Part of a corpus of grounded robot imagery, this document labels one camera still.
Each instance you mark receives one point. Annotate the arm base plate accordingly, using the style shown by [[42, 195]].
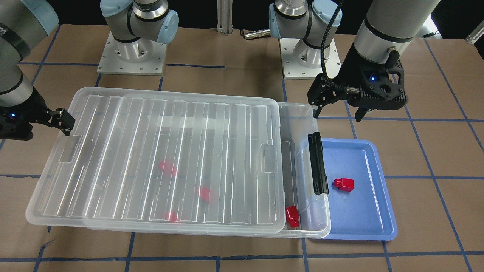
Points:
[[141, 57], [302, 62]]

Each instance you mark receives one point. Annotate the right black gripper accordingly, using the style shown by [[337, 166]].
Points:
[[23, 110]]

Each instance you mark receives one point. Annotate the clear plastic box lid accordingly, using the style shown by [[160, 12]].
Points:
[[101, 115]]

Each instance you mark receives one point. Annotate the black box latch handle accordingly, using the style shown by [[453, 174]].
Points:
[[319, 178]]

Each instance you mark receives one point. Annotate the blue plastic tray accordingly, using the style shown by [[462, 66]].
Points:
[[365, 213]]

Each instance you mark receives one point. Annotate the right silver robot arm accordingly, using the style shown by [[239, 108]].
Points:
[[136, 25]]

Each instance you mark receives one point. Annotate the aluminium frame post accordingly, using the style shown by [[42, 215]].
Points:
[[224, 17]]

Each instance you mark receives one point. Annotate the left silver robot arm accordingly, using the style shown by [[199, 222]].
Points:
[[387, 24]]

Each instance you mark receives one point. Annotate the red block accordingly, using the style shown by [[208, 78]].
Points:
[[204, 194], [292, 216], [168, 168], [344, 184], [171, 216]]

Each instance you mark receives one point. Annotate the clear plastic storage box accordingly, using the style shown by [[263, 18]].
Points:
[[302, 170]]

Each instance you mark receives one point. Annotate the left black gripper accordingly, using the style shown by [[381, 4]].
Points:
[[351, 68]]

